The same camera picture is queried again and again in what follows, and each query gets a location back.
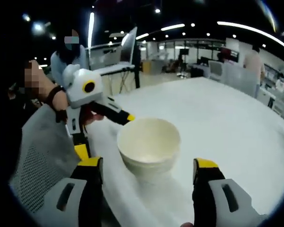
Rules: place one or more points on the person's right hand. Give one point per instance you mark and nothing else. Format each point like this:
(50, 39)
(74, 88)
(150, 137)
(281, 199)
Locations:
(188, 224)

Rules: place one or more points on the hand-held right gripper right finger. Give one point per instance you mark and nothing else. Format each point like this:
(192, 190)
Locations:
(204, 201)

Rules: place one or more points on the long ceiling light strip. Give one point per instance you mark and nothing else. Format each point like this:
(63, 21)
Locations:
(251, 29)

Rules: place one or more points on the white paper cup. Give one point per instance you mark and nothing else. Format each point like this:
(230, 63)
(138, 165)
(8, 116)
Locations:
(149, 137)

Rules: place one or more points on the wooden cabinet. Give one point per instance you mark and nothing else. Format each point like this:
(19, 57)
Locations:
(151, 66)

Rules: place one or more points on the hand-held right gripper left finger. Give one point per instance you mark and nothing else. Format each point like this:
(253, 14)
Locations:
(90, 201)

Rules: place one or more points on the grey desk partition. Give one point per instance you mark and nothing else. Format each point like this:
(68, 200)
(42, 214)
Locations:
(241, 78)

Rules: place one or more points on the person's left hand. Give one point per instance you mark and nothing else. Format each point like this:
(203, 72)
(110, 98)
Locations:
(92, 117)

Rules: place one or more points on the straight ceiling light strip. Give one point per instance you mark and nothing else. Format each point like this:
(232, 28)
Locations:
(91, 30)

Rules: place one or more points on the black standing monitor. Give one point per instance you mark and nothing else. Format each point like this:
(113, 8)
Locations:
(184, 51)

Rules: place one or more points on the grey mesh office chair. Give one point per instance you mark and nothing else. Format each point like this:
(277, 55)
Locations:
(42, 153)

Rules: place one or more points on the short ceiling light strip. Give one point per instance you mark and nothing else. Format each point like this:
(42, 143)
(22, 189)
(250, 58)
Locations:
(172, 27)
(142, 36)

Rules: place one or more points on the silver laptop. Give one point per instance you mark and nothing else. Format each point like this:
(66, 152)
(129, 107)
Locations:
(129, 52)

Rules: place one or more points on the white laptop stand table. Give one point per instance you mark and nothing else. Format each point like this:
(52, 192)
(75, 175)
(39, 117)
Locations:
(113, 69)

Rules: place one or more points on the wall screen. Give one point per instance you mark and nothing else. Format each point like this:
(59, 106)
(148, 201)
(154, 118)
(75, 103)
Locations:
(230, 54)

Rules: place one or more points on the black stand pole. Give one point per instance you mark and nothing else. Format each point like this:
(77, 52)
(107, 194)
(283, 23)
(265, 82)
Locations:
(136, 71)

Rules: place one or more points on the white office chair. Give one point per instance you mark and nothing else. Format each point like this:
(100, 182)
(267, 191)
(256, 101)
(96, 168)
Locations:
(215, 69)

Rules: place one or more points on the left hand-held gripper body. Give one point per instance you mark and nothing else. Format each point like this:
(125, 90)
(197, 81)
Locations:
(80, 92)

